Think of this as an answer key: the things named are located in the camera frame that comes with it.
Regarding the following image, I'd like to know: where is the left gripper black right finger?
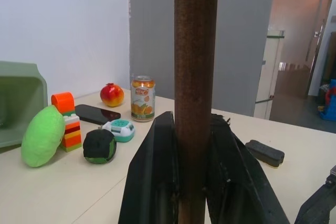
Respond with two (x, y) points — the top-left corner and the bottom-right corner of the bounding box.
(203, 113), (291, 224)

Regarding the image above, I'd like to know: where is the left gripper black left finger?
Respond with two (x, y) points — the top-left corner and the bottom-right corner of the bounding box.
(118, 111), (181, 224)

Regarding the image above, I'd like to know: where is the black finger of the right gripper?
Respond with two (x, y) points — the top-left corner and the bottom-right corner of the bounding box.
(295, 179), (336, 224)

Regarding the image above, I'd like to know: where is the brown wooden pole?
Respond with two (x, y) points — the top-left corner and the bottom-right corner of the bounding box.
(173, 0), (220, 224)

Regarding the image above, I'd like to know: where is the black whiteboard eraser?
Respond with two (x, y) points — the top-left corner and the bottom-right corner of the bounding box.
(245, 139), (286, 168)

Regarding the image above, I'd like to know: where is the teal white small timer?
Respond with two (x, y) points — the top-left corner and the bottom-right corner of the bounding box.
(102, 119), (136, 143)

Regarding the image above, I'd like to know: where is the dark green black ball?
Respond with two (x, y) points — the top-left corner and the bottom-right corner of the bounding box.
(82, 128), (117, 165)

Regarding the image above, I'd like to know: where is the orange juice can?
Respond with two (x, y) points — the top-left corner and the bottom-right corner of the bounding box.
(130, 75), (156, 122)

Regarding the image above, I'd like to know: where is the black smartphone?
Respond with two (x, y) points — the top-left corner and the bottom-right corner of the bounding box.
(75, 104), (122, 124)

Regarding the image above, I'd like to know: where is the red yellow pomegranate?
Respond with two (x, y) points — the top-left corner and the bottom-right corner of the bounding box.
(100, 83), (124, 108)

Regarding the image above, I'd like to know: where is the colourful toy brick stack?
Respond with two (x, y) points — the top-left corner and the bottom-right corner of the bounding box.
(60, 112), (82, 153)

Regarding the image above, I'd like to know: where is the blue red background clutter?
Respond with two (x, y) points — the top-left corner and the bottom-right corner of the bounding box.
(317, 79), (336, 122)

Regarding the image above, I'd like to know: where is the orange arched plastic piece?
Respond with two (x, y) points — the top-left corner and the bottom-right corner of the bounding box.
(50, 92), (76, 116)

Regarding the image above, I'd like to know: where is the glass door panel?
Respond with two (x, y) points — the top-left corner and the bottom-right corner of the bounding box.
(253, 28), (286, 120)

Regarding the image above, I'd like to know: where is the light green plush fruit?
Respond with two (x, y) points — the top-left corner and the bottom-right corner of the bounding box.
(20, 105), (66, 168)

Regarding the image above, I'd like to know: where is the grey partition panel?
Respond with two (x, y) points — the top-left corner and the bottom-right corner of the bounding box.
(128, 0), (278, 118)

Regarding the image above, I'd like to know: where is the green plastic bin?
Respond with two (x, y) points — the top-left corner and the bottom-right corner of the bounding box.
(0, 61), (48, 148)

